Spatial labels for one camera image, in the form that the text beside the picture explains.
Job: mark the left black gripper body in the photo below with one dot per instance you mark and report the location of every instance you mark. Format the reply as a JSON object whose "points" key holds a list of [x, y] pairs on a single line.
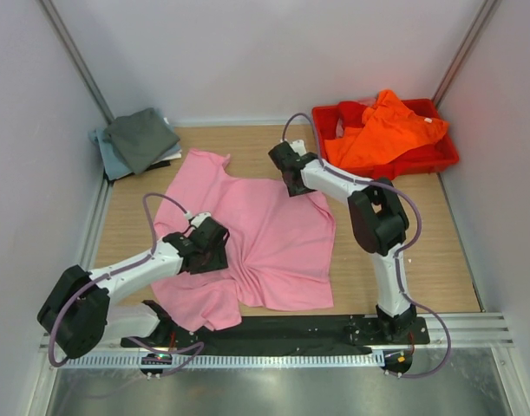
{"points": [[215, 259]]}

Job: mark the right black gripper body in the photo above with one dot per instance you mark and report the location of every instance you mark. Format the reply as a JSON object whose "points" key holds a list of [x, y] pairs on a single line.
{"points": [[295, 190]]}

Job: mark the pink t-shirt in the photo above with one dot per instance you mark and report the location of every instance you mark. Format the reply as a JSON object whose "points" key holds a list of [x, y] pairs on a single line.
{"points": [[278, 253]]}

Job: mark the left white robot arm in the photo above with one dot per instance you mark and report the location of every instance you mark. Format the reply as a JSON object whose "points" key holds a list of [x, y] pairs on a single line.
{"points": [[83, 309]]}

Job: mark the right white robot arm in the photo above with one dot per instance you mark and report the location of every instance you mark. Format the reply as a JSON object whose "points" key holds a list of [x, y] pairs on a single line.
{"points": [[379, 224]]}

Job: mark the red plastic bin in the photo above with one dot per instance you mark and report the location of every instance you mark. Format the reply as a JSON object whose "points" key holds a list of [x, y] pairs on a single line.
{"points": [[334, 130]]}

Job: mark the black folded t-shirt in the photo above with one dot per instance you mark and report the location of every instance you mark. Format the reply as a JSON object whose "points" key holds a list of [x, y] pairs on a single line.
{"points": [[159, 164]]}

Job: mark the orange t-shirt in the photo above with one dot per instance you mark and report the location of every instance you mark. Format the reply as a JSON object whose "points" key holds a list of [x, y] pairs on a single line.
{"points": [[377, 134]]}

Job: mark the light blue folded t-shirt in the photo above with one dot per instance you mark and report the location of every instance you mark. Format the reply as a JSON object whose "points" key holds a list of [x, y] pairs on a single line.
{"points": [[114, 166]]}

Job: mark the grey folded t-shirt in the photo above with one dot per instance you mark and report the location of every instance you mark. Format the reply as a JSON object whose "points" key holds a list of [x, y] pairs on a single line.
{"points": [[141, 138]]}

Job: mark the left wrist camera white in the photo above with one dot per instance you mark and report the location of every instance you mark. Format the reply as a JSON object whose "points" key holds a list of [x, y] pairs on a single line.
{"points": [[195, 220]]}

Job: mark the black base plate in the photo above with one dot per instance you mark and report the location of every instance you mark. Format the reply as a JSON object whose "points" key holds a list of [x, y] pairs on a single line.
{"points": [[295, 335]]}

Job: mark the white slotted cable duct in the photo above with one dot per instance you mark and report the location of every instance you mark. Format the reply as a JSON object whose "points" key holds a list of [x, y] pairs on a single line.
{"points": [[144, 361]]}

